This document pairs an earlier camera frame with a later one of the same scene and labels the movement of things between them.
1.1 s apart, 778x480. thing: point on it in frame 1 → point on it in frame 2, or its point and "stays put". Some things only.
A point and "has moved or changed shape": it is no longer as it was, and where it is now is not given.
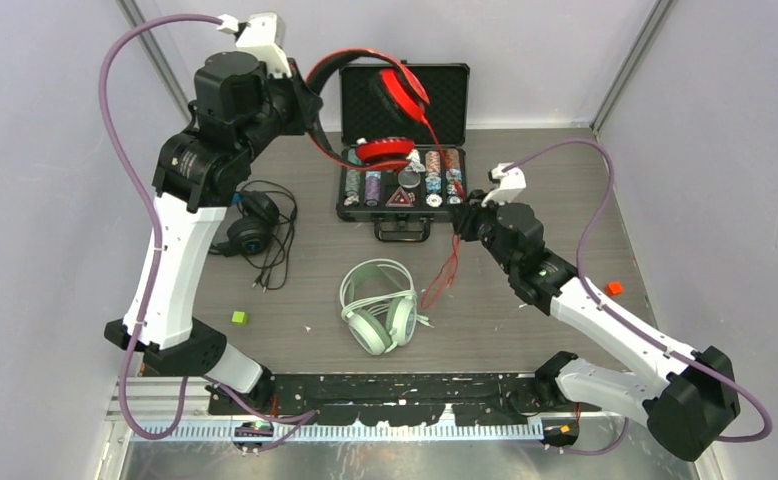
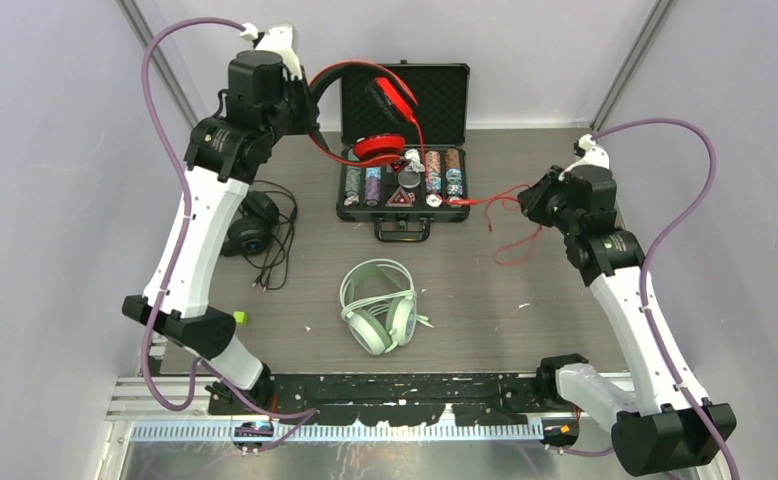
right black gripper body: x=481 y=222 → x=549 y=204
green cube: x=240 y=317 stays put
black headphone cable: x=294 y=232 stays put
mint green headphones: x=379 y=305 stays put
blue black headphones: x=251 y=233 stays put
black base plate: x=404 y=398 stays put
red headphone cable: x=455 y=248 → x=475 y=201
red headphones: x=396 y=88 has moved or changed shape
